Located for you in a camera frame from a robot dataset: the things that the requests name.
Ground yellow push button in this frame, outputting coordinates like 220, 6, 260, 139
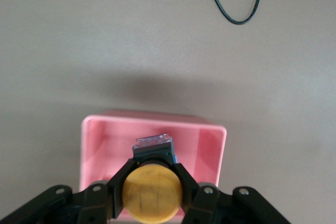
121, 133, 184, 224

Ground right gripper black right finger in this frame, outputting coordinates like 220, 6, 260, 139
173, 163, 292, 224

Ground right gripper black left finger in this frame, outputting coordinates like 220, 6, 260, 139
0, 158, 139, 224

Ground pink plastic bin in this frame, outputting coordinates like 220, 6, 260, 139
79, 108, 227, 224

